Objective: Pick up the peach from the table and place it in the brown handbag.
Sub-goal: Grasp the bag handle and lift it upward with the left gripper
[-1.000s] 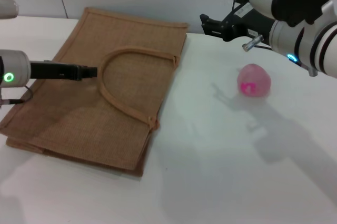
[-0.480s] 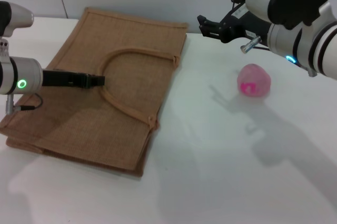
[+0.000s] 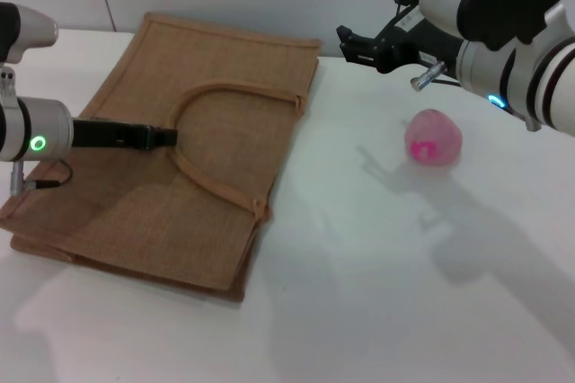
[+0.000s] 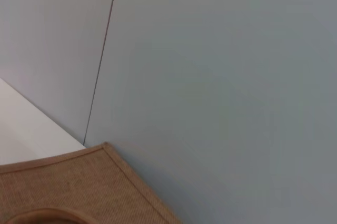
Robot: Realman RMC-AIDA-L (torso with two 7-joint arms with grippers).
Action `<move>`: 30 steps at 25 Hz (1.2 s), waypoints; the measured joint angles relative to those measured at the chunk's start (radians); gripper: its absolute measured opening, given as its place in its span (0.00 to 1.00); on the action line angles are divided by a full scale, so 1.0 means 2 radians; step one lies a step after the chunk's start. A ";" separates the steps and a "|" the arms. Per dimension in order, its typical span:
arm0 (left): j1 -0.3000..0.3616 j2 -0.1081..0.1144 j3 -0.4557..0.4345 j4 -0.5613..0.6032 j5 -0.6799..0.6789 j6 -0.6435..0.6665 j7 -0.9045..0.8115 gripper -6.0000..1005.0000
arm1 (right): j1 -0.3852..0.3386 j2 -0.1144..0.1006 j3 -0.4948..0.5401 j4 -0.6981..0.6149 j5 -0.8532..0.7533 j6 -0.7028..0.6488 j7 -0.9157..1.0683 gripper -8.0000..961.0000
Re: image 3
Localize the left wrist camera housing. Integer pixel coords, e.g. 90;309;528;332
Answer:
0;1;59;65

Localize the silver cable connector plug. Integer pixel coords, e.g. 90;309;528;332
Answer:
409;61;446;92
9;160;24;198

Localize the brown jute handbag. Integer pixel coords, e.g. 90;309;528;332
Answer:
0;12;324;306

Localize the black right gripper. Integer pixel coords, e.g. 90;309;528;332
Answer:
336;0;464;75

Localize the pink peach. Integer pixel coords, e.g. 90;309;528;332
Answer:
403;108;464;166

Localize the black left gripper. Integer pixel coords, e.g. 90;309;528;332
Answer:
71;117;179;151

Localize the black thin cable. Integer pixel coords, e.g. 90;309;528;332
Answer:
22;160;74;190

